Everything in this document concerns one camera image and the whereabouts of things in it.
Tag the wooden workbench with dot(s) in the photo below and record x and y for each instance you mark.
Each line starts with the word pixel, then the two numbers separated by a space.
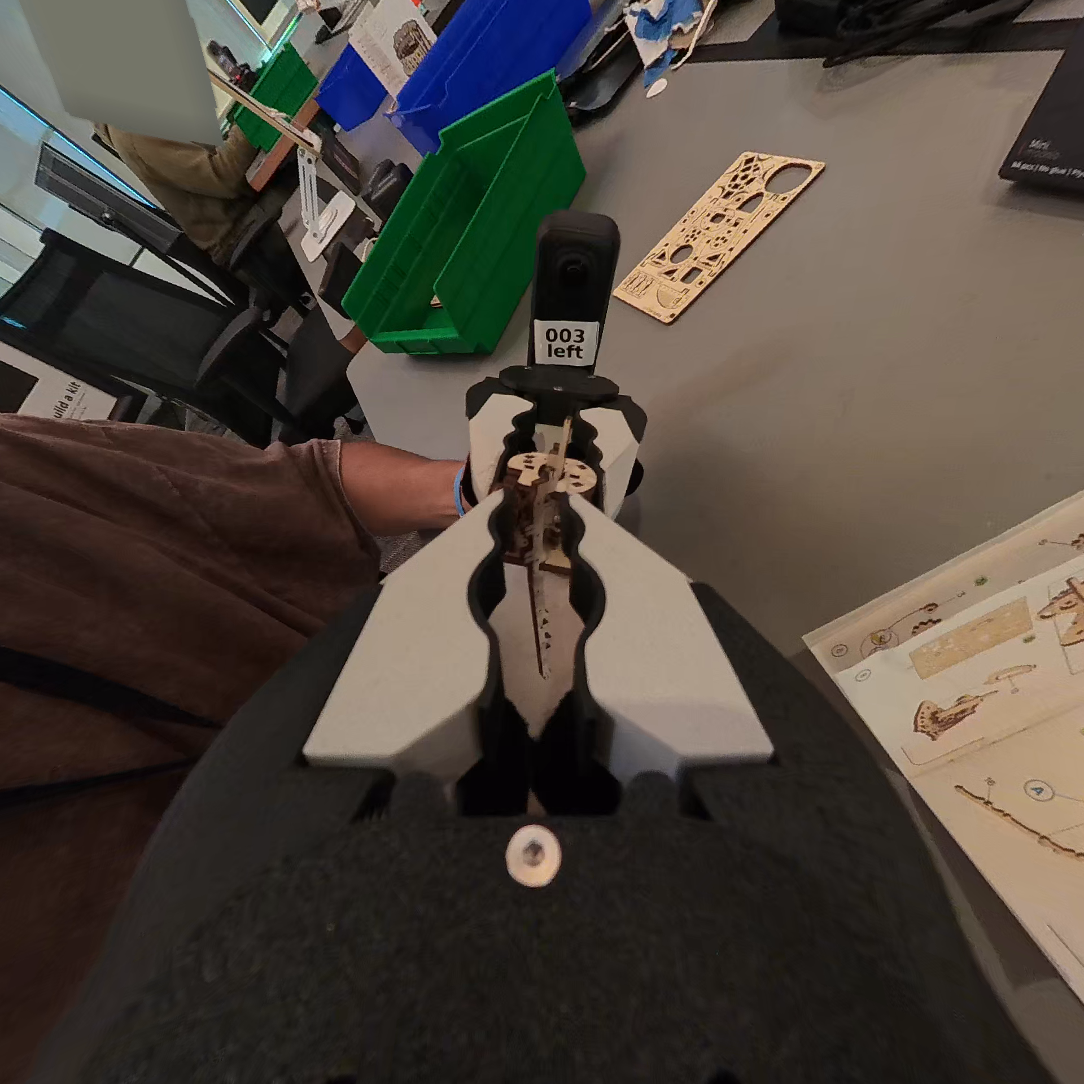
pixel 271 144

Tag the laser-cut wooden parts sheet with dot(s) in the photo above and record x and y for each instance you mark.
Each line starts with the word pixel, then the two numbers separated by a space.
pixel 720 237

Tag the person's left forearm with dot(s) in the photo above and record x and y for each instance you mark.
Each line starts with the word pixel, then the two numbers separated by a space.
pixel 398 487

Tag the black pouch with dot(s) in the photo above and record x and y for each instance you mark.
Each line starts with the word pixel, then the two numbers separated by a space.
pixel 385 190

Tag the white printed leaflet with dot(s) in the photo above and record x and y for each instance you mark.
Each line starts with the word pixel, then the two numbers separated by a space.
pixel 394 42

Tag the large blue storage bin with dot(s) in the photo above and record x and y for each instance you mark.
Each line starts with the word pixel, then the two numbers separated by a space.
pixel 500 59

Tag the black office chair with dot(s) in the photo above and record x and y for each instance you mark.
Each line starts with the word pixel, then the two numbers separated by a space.
pixel 279 373
pixel 127 322

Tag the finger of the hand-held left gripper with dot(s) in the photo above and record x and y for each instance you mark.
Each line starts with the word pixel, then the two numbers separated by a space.
pixel 616 449
pixel 484 440

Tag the blue and white cloth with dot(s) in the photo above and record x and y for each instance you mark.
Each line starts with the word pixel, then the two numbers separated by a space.
pixel 669 34

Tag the wooden model assembly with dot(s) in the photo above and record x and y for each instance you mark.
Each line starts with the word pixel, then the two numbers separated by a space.
pixel 529 474

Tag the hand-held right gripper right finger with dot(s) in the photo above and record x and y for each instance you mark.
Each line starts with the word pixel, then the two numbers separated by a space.
pixel 677 669

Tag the large green storage bin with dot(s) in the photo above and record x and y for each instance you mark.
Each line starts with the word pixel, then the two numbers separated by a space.
pixel 474 220

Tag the small blue storage bin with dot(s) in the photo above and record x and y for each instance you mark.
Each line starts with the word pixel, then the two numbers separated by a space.
pixel 356 93

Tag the thin toothed wooden part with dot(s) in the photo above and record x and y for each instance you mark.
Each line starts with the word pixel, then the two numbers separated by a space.
pixel 542 627

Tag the blue wristband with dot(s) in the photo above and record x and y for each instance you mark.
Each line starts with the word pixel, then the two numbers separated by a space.
pixel 459 495

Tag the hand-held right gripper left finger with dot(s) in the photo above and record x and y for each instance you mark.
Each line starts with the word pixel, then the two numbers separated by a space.
pixel 398 660

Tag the black framed marker sign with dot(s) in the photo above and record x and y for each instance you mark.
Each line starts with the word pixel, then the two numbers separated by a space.
pixel 59 389

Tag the small green storage bin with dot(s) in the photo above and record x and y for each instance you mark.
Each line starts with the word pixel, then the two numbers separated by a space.
pixel 275 97

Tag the black kit box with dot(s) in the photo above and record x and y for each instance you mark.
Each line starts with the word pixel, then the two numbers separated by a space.
pixel 1050 127

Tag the white model kit box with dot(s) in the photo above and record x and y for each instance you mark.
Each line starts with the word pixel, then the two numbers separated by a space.
pixel 974 703

